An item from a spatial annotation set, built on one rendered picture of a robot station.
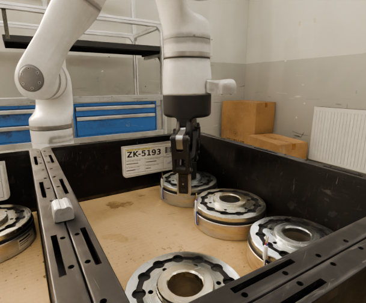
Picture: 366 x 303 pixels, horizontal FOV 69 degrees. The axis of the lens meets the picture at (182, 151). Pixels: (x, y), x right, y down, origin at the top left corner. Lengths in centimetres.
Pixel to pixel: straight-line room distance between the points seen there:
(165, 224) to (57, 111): 41
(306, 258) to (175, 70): 29
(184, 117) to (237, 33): 384
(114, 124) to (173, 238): 203
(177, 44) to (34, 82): 36
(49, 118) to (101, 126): 166
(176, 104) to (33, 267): 27
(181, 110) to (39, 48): 37
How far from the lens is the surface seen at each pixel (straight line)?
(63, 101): 72
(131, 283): 26
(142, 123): 243
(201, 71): 39
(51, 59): 64
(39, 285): 33
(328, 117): 331
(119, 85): 324
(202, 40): 40
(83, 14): 64
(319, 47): 355
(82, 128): 229
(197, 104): 39
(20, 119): 224
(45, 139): 68
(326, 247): 19
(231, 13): 417
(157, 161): 52
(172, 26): 40
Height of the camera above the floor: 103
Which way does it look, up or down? 14 degrees down
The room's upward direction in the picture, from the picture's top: straight up
